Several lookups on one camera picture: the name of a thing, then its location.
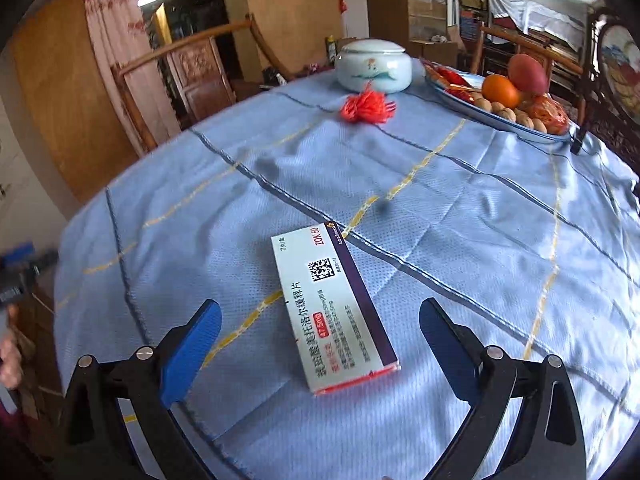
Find red foil packets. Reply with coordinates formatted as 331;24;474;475
427;63;484;104

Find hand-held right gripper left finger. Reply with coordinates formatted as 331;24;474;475
62;299;223;480

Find white plastic sheet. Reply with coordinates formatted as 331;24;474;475
486;0;590;37

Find white ceramic lidded jar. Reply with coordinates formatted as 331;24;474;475
333;38;414;95

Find blue checked tablecloth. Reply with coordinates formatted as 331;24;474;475
52;56;640;480

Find pile of walnuts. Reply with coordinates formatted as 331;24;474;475
472;97;549;134

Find pink floral curtain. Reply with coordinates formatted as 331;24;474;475
77;0;184;154

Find red mesh snack bag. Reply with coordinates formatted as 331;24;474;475
522;93;571;135

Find white purple medicine box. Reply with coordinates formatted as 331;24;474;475
270;220;402;397

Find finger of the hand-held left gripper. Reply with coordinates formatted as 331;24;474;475
0;242;60;277

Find wooden door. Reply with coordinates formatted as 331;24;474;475
9;0;139;207

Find wooden chair with slats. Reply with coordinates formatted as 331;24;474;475
472;22;589;127

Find cardboard box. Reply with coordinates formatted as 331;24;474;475
409;36;459;69

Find carved wooden armchair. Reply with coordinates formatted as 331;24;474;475
110;13;297;154

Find person's left hand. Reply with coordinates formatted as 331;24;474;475
0;305;25;391

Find orange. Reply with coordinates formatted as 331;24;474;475
481;73;523;110

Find round painted table screen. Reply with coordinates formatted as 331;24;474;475
569;9;640;162

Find red mango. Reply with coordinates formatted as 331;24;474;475
507;53;550;96

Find red yarn tassel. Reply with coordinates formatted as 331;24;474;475
340;83;398;124

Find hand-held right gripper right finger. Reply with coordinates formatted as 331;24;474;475
419;297;587;480

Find blue rimmed fruit plate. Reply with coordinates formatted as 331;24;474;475
422;57;574;145

